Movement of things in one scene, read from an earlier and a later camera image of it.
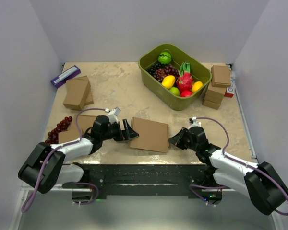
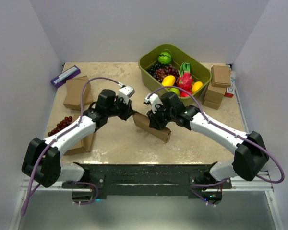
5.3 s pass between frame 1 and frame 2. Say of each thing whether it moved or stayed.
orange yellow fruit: stayed
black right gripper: moved
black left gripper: moved
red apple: stayed
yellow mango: stayed
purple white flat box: stayed
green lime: stayed
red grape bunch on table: stayed
